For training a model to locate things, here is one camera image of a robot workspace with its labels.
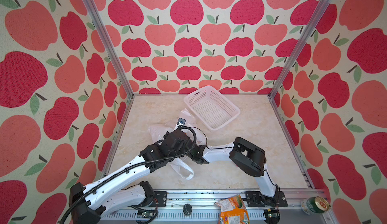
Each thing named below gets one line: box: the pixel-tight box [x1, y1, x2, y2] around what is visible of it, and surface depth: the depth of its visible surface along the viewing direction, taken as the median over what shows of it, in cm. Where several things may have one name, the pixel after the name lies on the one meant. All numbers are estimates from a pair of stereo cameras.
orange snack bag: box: [214, 194, 250, 224], surface depth 70 cm
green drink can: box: [300, 195, 330, 215], surface depth 66 cm
